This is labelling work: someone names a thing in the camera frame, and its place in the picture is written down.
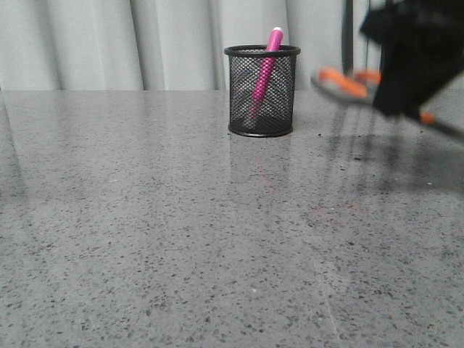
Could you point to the pink highlighter pen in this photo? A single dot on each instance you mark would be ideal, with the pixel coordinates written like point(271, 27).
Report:
point(266, 68)

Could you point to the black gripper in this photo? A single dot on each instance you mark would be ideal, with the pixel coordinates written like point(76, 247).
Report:
point(422, 44)

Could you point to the grey orange scissors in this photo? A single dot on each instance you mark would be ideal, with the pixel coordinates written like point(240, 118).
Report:
point(360, 88)

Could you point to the black mesh pen cup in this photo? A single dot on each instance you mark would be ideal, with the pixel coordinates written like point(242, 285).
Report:
point(275, 117)

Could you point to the grey curtain backdrop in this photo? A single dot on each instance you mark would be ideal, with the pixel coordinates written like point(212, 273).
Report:
point(169, 45)

